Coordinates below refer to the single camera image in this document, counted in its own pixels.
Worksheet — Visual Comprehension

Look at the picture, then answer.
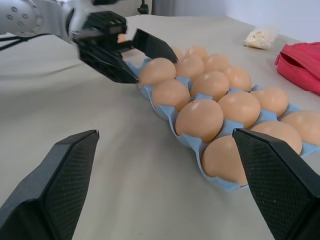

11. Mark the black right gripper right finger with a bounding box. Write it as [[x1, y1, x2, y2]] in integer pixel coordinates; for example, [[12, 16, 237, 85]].
[[232, 127, 320, 240]]

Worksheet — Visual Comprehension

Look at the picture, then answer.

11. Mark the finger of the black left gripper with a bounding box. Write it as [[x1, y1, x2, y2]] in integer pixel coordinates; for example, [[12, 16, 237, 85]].
[[73, 32, 140, 85], [115, 28, 179, 64]]

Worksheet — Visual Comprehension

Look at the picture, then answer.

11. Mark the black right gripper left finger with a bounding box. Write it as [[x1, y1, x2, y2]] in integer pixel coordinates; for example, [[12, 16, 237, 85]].
[[0, 129, 101, 240]]

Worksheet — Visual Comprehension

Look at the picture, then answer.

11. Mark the light blue egg tray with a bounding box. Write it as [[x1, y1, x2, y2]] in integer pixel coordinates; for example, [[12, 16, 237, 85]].
[[125, 57, 320, 193]]

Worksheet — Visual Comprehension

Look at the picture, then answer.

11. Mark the black stand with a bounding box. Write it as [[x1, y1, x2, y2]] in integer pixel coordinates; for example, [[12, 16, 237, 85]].
[[137, 0, 151, 15]]

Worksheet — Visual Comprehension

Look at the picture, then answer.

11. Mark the clear plastic snack bag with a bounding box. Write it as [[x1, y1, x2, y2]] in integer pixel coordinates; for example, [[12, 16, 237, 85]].
[[243, 25, 279, 50]]

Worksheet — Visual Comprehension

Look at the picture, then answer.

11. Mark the red fabric pouch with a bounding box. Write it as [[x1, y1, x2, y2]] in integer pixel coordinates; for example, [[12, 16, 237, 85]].
[[274, 41, 320, 96]]

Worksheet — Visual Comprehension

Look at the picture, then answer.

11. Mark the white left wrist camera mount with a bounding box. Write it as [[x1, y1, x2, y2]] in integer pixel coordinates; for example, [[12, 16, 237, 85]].
[[65, 4, 94, 35]]

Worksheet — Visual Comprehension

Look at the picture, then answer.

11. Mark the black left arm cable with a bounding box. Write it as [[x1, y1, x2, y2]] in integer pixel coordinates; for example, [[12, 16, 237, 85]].
[[0, 33, 54, 51]]

